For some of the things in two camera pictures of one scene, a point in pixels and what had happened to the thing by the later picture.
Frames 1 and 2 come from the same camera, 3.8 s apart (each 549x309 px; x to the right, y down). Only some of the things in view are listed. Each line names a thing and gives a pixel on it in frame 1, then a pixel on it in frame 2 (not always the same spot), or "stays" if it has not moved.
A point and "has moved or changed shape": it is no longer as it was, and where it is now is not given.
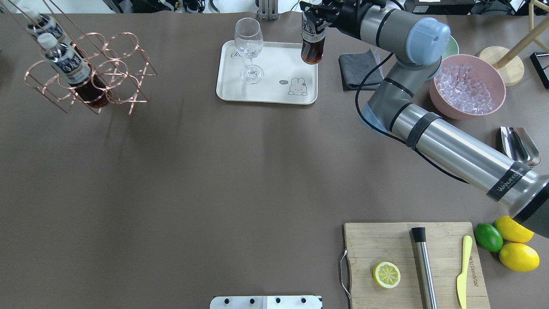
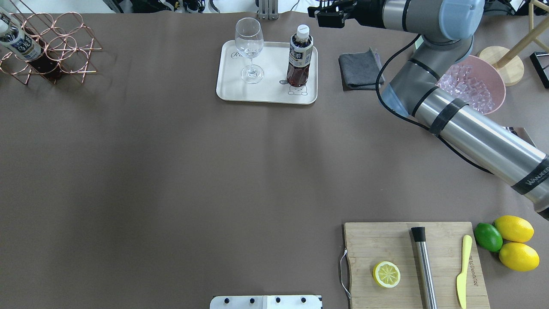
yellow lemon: (519, 257) stays
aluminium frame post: (268, 10) stays
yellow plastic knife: (461, 280) stays
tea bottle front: (72, 67) -> (25, 46)
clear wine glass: (248, 41) stays
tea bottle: (312, 43) -> (300, 57)
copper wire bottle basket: (84, 70) has moved or changed shape
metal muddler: (425, 280) stays
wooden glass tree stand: (508, 61) stays
